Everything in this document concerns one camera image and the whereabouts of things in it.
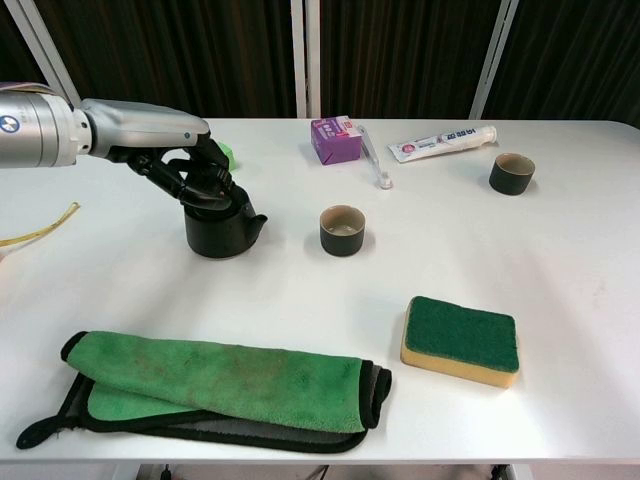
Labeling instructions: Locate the dark green ceramic cup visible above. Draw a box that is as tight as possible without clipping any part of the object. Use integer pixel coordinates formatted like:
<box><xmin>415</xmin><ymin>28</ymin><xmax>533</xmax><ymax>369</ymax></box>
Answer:
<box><xmin>319</xmin><ymin>204</ymin><xmax>367</xmax><ymax>259</ymax></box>
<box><xmin>488</xmin><ymin>152</ymin><xmax>536</xmax><ymax>196</ymax></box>

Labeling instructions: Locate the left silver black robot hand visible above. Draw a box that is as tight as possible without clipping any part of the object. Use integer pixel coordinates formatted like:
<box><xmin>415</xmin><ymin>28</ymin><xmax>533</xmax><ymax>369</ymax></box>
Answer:
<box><xmin>74</xmin><ymin>98</ymin><xmax>236</xmax><ymax>206</ymax></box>

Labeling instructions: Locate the white clear toothbrush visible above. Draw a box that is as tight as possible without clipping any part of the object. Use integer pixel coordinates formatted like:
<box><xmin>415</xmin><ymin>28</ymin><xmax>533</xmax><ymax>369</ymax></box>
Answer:
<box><xmin>355</xmin><ymin>124</ymin><xmax>395</xmax><ymax>190</ymax></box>

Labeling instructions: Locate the green yellow scouring sponge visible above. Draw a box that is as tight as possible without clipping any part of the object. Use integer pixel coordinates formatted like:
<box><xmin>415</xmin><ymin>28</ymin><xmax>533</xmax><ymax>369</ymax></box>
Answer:
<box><xmin>399</xmin><ymin>295</ymin><xmax>521</xmax><ymax>389</ymax></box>

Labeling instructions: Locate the white slanted frame post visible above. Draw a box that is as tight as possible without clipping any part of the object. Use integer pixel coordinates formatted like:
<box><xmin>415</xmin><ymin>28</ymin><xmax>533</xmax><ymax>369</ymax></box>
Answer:
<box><xmin>469</xmin><ymin>0</ymin><xmax>520</xmax><ymax>120</ymax></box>
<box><xmin>9</xmin><ymin>0</ymin><xmax>81</xmax><ymax>109</ymax></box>

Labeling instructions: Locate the green microfibre cloth black trim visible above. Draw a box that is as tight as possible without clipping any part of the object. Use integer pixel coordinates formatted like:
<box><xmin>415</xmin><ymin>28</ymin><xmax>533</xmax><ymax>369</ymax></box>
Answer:
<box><xmin>14</xmin><ymin>329</ymin><xmax>394</xmax><ymax>454</ymax></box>

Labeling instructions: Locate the white toothpaste tube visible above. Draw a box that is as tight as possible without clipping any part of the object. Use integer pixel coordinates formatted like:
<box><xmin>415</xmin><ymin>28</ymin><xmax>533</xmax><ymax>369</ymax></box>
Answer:
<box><xmin>387</xmin><ymin>124</ymin><xmax>499</xmax><ymax>165</ymax></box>

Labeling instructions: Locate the black pleated curtain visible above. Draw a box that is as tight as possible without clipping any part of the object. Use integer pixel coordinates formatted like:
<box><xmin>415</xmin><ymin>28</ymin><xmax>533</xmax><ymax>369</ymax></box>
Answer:
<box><xmin>0</xmin><ymin>0</ymin><xmax>640</xmax><ymax>121</ymax></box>

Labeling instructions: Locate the green cube block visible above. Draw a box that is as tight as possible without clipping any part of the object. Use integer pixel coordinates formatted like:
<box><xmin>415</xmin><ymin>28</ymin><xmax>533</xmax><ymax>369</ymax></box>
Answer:
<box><xmin>215</xmin><ymin>141</ymin><xmax>237</xmax><ymax>171</ymax></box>

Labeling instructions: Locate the white upright frame post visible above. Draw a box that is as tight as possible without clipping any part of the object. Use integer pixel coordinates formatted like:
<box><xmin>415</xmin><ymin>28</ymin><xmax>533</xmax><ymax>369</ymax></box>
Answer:
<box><xmin>289</xmin><ymin>0</ymin><xmax>321</xmax><ymax>120</ymax></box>

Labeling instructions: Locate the purple carton box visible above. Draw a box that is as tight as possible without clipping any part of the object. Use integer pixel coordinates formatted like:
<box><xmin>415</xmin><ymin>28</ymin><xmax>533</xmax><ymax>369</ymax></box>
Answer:
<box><xmin>310</xmin><ymin>115</ymin><xmax>364</xmax><ymax>166</ymax></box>

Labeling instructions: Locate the black cast iron teapot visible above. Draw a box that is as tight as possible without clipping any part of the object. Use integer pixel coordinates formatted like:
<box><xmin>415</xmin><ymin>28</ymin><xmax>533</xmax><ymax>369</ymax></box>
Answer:
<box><xmin>183</xmin><ymin>184</ymin><xmax>269</xmax><ymax>260</ymax></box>

